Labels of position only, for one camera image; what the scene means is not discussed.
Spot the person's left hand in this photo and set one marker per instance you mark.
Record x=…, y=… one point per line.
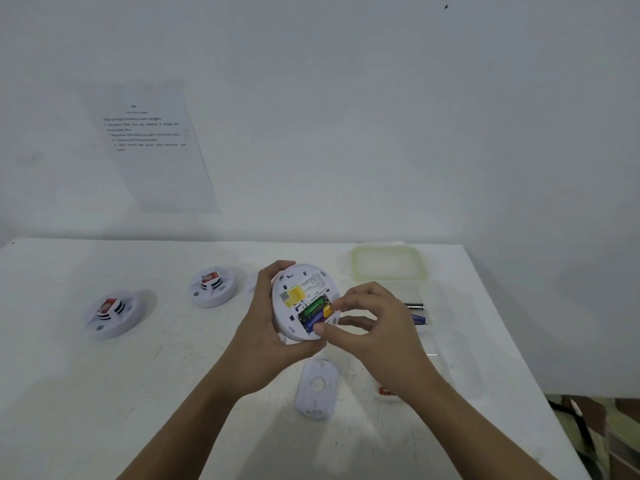
x=257, y=339

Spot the person's right hand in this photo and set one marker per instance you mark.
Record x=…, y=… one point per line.
x=390, y=339

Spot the person's right middle finger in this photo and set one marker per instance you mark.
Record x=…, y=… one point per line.
x=357, y=321

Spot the person's left thumb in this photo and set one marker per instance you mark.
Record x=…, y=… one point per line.
x=272, y=274

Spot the person's right thumb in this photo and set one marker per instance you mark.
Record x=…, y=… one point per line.
x=335, y=335

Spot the blue yellow battery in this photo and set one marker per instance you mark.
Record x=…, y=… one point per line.
x=313, y=323

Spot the white smoke detector yellow label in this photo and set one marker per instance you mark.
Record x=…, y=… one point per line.
x=295, y=294

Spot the person's left forearm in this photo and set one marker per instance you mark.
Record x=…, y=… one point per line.
x=185, y=434

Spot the person's right forearm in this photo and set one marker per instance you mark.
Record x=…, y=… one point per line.
x=465, y=434

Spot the green battery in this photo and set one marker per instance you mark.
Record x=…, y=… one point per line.
x=312, y=308

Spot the white round mounting plate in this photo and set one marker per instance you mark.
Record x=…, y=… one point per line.
x=317, y=389

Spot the black silver battery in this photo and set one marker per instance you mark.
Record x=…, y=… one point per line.
x=414, y=306

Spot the white smoke detector red label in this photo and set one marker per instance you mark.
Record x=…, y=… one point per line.
x=112, y=314
x=212, y=287

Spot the clear lid green rim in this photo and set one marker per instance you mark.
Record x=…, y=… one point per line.
x=389, y=262

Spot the small red label item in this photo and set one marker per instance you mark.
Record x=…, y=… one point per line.
x=385, y=391

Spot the clear plastic container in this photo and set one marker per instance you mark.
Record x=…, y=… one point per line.
x=450, y=339

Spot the printed paper sheet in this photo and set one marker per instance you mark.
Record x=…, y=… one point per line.
x=150, y=149

